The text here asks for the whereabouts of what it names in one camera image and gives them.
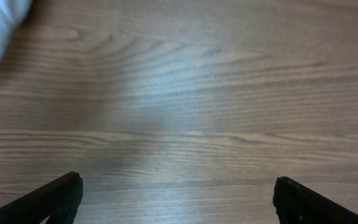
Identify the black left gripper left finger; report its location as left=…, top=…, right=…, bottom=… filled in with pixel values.
left=0, top=172, right=83, bottom=224

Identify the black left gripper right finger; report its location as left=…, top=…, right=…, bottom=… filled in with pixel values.
left=273, top=177, right=358, bottom=224

